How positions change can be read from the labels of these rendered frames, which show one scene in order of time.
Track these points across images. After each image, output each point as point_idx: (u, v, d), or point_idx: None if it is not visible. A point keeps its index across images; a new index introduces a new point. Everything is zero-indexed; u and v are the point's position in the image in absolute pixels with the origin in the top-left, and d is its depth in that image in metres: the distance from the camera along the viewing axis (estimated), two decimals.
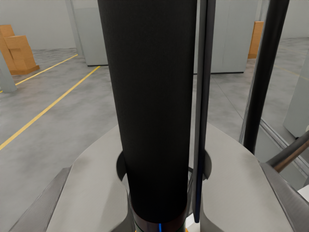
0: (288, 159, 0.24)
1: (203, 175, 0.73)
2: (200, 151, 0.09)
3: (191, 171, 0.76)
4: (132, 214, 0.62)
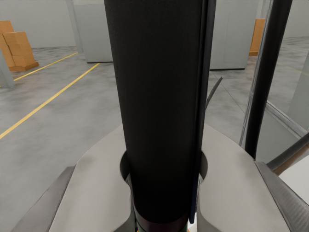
0: (289, 160, 0.24)
1: None
2: (196, 152, 0.09)
3: None
4: (127, 183, 0.55)
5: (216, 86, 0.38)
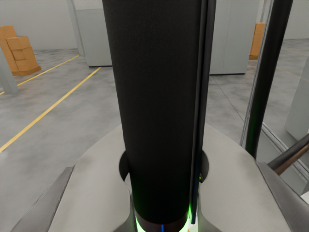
0: (290, 160, 0.24)
1: (203, 180, 0.74)
2: (197, 153, 0.09)
3: None
4: (134, 218, 0.63)
5: None
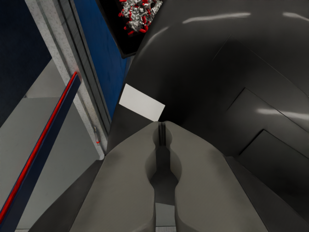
0: None
1: None
2: None
3: None
4: None
5: None
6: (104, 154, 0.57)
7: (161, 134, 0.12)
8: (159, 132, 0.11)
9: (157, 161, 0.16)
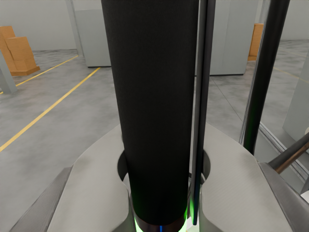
0: (288, 161, 0.24)
1: (202, 180, 0.74)
2: (198, 155, 0.09)
3: (191, 176, 0.77)
4: None
5: None
6: None
7: None
8: None
9: None
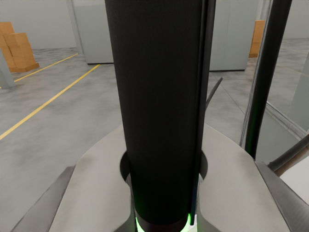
0: (289, 162, 0.24)
1: None
2: (196, 154, 0.09)
3: None
4: None
5: None
6: None
7: None
8: None
9: None
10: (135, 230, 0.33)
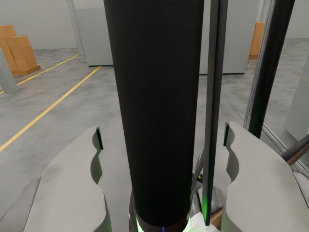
0: (290, 161, 0.24)
1: None
2: (211, 156, 0.09)
3: (191, 175, 0.77)
4: (192, 181, 0.49)
5: None
6: None
7: (101, 137, 0.12)
8: (99, 136, 0.11)
9: None
10: None
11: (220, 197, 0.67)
